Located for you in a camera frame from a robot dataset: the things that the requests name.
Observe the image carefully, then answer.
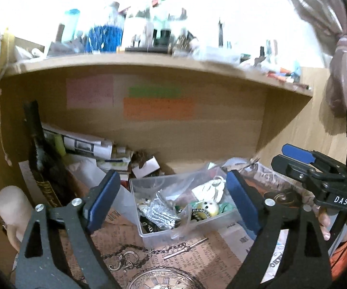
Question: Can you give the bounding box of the rolled newspaper stack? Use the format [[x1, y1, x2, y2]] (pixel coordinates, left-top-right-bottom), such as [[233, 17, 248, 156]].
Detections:
[[40, 122, 114, 160]]

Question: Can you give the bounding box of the wooden desk shelf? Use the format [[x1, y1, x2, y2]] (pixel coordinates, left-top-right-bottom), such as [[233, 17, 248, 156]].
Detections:
[[5, 52, 313, 97]]

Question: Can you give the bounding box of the teal plastic bottle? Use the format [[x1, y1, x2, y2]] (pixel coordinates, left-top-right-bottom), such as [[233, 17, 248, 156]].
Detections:
[[62, 8, 80, 42]]

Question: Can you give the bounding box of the white paper card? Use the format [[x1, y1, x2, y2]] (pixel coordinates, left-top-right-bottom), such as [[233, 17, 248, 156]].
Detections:
[[131, 156, 160, 179]]

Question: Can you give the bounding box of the silver glitter pouch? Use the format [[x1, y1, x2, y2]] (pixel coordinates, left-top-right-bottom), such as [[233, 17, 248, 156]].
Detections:
[[145, 190, 181, 230]]

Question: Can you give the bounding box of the pink ceramic mug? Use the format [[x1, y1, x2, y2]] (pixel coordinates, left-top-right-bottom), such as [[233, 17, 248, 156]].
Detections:
[[0, 186, 33, 252]]

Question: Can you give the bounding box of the green scrunchie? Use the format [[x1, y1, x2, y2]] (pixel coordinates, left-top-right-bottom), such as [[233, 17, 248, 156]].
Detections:
[[188, 201, 234, 216]]

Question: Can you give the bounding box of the person right hand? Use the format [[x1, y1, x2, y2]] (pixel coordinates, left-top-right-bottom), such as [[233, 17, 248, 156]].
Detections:
[[318, 207, 347, 243]]

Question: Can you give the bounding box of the green sticky note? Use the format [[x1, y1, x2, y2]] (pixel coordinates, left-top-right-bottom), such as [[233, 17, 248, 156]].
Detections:
[[129, 87, 181, 99]]

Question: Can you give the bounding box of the pink sticky note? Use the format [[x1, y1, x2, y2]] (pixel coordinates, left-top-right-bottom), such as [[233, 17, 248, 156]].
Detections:
[[66, 74, 114, 110]]

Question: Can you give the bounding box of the vintage newspaper table mat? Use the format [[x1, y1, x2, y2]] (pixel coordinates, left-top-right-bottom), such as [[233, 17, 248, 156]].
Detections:
[[12, 160, 313, 289]]

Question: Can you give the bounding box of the blue-filled glass bottle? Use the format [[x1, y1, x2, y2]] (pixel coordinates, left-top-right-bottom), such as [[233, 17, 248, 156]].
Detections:
[[85, 1, 125, 53]]

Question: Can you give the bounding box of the black pen on shelf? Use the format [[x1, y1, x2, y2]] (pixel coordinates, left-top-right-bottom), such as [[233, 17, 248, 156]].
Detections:
[[116, 46, 172, 55]]

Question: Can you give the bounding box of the orange sticky note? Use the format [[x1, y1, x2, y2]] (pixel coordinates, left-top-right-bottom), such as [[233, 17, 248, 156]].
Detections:
[[123, 97, 195, 121]]

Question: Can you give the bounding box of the floral white scrunchie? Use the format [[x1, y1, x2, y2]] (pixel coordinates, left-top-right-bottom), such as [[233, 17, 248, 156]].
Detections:
[[191, 177, 226, 203]]

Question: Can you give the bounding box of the clear plastic storage box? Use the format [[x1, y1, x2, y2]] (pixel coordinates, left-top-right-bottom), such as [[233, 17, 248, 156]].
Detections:
[[130, 166, 242, 249]]

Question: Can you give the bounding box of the clear illustrated liquor bottle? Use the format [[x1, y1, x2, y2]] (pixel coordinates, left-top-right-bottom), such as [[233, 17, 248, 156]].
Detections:
[[122, 0, 152, 48]]

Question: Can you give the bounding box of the dark wine bottle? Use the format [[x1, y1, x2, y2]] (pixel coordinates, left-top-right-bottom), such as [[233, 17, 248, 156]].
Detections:
[[24, 100, 76, 207]]

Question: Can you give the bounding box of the yellow soft ball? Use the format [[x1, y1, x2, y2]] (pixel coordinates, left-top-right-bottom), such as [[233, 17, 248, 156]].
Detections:
[[192, 201, 219, 221]]

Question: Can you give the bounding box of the clear plastic case on shelf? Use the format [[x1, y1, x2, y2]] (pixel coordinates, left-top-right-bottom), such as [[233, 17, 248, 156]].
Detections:
[[192, 46, 241, 65]]

